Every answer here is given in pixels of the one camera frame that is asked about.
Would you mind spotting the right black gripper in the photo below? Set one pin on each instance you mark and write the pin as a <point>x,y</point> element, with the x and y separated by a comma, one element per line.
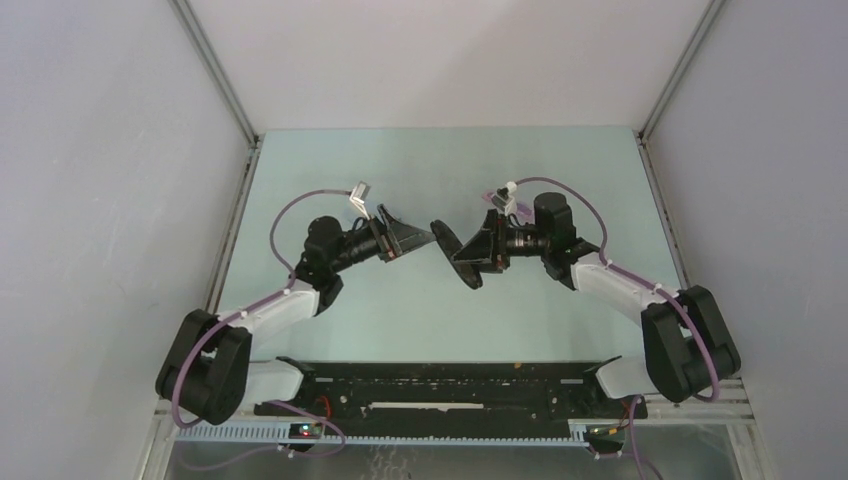
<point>490,245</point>

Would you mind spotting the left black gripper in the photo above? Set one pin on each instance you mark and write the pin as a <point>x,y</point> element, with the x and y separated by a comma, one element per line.
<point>401,238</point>

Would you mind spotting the right aluminium frame post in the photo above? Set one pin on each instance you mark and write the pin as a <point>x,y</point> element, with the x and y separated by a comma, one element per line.
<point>692,48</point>

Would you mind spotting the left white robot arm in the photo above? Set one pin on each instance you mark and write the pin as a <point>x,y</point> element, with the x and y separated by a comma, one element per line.
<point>208,372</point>

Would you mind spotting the pink sunglasses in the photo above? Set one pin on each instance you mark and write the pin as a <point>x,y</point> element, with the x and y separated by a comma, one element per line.
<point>525,213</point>

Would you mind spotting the aluminium frame post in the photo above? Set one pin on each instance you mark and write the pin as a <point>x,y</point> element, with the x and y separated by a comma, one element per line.
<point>187,16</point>
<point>692,48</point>

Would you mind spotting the left aluminium frame post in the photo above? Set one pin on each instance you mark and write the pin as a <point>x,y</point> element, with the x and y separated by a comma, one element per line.
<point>187,16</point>

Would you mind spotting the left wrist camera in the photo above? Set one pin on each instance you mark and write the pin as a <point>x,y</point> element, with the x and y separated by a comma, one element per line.
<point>358,196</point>

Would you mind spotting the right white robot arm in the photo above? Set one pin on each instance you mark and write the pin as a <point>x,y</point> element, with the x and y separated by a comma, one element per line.
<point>687,346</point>

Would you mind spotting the white cable duct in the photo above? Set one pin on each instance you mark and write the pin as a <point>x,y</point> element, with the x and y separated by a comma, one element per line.
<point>283,433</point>

